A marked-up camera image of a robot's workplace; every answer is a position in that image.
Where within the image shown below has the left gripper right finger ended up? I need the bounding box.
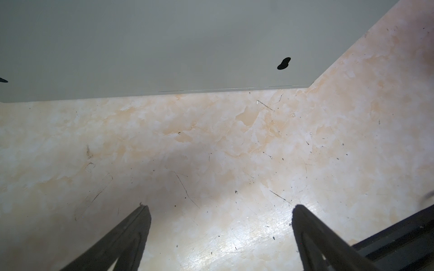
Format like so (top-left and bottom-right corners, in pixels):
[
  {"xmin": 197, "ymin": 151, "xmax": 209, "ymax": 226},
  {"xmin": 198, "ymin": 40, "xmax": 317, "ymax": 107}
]
[{"xmin": 292, "ymin": 204, "xmax": 378, "ymax": 271}]

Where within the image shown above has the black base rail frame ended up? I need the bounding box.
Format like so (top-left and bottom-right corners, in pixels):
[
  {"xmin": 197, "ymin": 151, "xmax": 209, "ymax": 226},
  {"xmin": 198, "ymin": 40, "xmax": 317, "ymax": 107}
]
[{"xmin": 353, "ymin": 206, "xmax": 434, "ymax": 271}]

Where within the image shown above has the grey metal cabinet box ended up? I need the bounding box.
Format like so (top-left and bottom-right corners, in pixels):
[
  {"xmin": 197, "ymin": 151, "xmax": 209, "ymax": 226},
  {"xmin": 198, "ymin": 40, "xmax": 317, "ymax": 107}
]
[{"xmin": 1, "ymin": 1, "xmax": 394, "ymax": 103}]

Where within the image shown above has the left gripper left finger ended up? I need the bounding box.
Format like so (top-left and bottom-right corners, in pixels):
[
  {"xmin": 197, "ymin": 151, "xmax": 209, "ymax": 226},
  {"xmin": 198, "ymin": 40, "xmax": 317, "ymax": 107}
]
[{"xmin": 62, "ymin": 204, "xmax": 151, "ymax": 271}]

